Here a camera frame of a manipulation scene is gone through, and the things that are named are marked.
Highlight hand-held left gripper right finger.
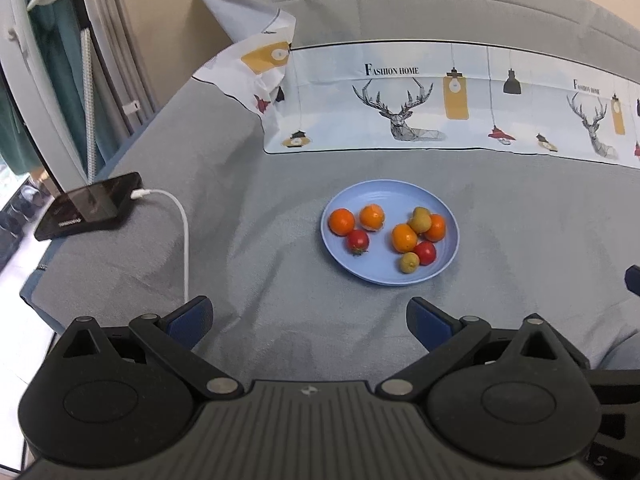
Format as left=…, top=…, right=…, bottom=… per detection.
left=375, top=297, right=571, bottom=402

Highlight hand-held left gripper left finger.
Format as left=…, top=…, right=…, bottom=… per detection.
left=47, top=296, right=246, bottom=402

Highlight plastic-wrapped small orange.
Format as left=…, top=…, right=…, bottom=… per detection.
left=360, top=203, right=386, bottom=232

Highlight blue plate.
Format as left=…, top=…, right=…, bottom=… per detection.
left=320, top=180, right=460, bottom=287

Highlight grey bedsheet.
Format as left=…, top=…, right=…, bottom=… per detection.
left=20, top=77, right=640, bottom=480

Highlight black smartphone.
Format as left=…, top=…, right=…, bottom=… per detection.
left=34, top=172, right=143, bottom=242

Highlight dark shoes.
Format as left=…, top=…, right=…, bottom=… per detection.
left=0, top=180, right=51, bottom=241

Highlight deer-printed white pillowcase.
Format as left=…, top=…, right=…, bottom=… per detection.
left=187, top=0, right=640, bottom=170

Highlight teal hanging garment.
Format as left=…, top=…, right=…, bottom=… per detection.
left=27, top=0, right=106, bottom=161

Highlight white charging cable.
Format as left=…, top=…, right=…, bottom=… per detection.
left=131, top=189, right=190, bottom=306

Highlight braided grey hose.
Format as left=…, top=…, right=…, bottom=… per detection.
left=80, top=25, right=98, bottom=183

